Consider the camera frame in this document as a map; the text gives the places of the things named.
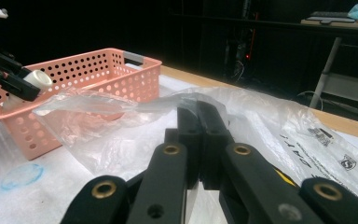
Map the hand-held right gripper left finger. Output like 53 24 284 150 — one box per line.
164 105 204 189

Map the pink perforated plastic basket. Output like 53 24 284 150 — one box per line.
0 47 163 161

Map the clear plastic bag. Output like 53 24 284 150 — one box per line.
32 86 358 224

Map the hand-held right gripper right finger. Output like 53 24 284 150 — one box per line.
197 100 236 191

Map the desk with white metal legs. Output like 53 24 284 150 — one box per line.
300 18 358 110

